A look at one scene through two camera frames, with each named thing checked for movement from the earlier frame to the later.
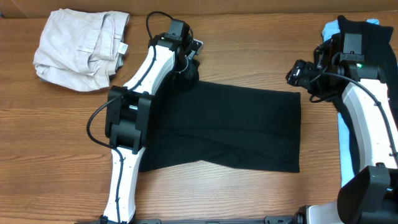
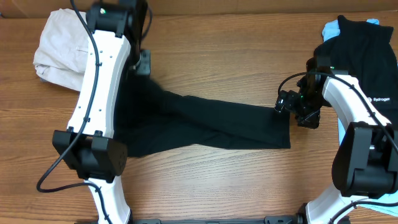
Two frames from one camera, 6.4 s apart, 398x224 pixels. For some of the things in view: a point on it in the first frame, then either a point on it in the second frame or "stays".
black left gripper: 190,71 to 145,66
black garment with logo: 362,50 stays
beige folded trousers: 79,50 stays
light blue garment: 330,30 stays
